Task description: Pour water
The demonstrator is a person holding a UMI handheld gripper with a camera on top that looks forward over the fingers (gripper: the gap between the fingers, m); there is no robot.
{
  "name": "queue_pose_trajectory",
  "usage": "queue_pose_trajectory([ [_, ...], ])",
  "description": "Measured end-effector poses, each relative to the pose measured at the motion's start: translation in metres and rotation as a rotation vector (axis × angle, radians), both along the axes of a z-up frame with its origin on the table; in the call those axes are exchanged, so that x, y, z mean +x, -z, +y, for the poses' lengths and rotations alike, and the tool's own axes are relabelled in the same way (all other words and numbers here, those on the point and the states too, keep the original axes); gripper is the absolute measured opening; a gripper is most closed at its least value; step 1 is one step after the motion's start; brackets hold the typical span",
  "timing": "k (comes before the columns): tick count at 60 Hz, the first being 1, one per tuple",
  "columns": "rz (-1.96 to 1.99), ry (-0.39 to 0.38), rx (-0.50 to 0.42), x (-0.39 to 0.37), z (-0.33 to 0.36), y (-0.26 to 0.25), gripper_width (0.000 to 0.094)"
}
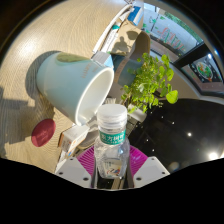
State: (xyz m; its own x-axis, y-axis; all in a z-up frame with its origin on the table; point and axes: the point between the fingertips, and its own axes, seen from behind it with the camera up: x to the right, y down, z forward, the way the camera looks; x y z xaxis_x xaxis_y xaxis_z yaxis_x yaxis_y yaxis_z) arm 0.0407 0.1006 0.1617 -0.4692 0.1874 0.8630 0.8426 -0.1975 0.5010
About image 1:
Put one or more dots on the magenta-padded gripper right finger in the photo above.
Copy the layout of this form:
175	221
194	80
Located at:
150	170

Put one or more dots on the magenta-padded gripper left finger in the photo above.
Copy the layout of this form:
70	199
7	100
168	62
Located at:
73	171

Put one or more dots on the clear plastic water bottle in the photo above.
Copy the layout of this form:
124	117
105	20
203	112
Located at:
112	146

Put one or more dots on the flat round red coaster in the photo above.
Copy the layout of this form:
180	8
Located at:
43	132

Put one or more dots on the group of ceiling lights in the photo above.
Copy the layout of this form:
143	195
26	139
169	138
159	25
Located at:
213	155

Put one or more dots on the white ceramic mug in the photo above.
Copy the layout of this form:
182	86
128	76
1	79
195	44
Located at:
66	85

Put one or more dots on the green potted plant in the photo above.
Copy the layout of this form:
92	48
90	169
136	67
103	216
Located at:
150	80

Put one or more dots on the colourful window poster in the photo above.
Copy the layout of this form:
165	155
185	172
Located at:
205	70

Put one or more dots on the light blue carton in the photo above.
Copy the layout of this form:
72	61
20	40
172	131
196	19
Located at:
102	60

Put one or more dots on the brown paper bag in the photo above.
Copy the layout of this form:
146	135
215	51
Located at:
130	40

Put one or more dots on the white tube with green cap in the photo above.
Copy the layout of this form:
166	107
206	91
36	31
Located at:
113	31

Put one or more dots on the small blue white box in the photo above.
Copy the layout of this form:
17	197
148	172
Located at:
136	15

